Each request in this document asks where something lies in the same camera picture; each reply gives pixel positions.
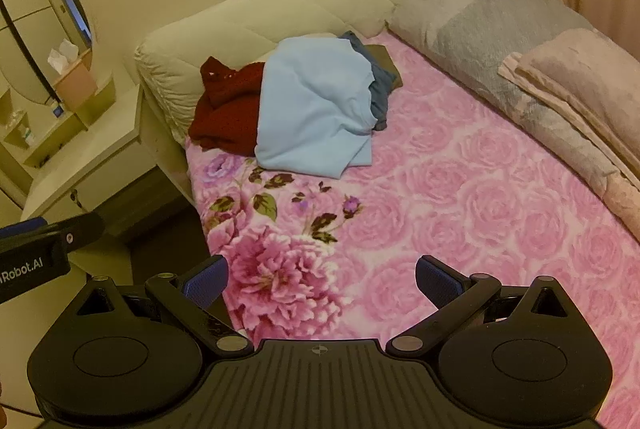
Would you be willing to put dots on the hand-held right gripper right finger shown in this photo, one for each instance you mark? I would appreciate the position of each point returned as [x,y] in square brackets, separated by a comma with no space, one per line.
[440,281]

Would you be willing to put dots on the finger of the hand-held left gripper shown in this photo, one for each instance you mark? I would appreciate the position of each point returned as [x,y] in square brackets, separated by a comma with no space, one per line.
[82,229]
[22,227]

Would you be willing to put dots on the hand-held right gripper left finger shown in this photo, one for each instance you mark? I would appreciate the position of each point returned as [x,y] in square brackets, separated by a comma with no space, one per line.
[205,281]

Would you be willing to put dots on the light blue sweatshirt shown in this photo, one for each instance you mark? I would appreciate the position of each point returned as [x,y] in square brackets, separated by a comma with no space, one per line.
[310,109]

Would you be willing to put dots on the cream dressing table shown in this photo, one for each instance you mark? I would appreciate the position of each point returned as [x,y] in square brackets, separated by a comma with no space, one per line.
[100,144]

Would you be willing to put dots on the pink floral blanket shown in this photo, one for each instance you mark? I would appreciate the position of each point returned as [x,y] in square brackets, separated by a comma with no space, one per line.
[450,189]

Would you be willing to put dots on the pink tissue box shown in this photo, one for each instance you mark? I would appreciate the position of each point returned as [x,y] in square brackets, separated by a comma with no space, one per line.
[75,81]

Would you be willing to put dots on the dark red sweater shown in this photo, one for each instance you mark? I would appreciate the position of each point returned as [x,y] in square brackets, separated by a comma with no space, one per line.
[225,114]

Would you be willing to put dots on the round mirror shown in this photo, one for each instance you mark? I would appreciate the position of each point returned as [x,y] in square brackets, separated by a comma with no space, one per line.
[30,39]

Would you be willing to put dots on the blue-grey garment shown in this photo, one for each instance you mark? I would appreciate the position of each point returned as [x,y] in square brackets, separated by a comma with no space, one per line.
[381,94]

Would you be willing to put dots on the brown garment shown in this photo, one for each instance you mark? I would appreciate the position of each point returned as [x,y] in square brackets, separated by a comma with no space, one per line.
[385,59]

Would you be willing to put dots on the pale pink quilt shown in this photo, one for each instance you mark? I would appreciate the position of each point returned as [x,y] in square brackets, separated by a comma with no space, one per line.
[575,74]

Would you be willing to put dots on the grey duvet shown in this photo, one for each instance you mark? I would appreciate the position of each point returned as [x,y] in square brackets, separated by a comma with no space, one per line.
[475,24]

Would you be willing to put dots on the cream padded headboard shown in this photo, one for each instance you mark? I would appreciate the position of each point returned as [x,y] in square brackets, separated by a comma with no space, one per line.
[280,9]

